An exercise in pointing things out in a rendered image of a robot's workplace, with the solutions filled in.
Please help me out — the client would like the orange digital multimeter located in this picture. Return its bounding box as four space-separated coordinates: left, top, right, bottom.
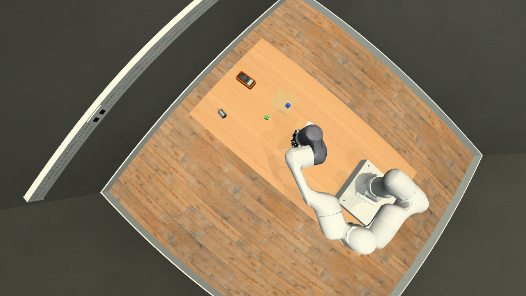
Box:
236 71 256 90

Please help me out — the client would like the tan textured mat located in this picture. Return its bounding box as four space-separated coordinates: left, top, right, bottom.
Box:
269 88 297 116

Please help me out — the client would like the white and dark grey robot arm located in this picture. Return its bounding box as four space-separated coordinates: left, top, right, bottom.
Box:
285 121 429 255

